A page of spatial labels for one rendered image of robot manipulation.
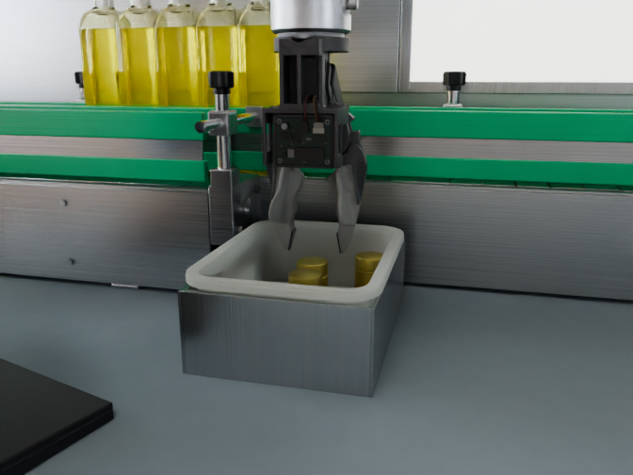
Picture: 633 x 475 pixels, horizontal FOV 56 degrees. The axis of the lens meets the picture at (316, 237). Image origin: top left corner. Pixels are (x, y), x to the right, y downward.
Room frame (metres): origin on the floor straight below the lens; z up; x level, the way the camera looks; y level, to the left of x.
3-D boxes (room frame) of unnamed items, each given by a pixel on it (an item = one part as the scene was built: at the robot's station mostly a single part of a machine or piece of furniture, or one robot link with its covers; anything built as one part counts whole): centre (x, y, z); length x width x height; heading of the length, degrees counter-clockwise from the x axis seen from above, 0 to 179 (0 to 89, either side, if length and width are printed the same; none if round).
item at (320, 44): (0.59, 0.01, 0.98); 0.09 x 0.08 x 0.12; 168
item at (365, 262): (0.63, -0.06, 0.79); 0.04 x 0.04 x 0.04
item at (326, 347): (0.59, 0.00, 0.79); 0.27 x 0.17 x 0.08; 166
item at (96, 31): (0.87, 0.29, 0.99); 0.06 x 0.06 x 0.21; 76
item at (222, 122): (0.69, 0.10, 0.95); 0.17 x 0.03 x 0.12; 166
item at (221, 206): (0.71, 0.09, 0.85); 0.09 x 0.04 x 0.07; 166
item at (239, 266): (0.57, 0.01, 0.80); 0.22 x 0.17 x 0.09; 166
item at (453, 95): (0.83, -0.19, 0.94); 0.07 x 0.04 x 0.13; 166
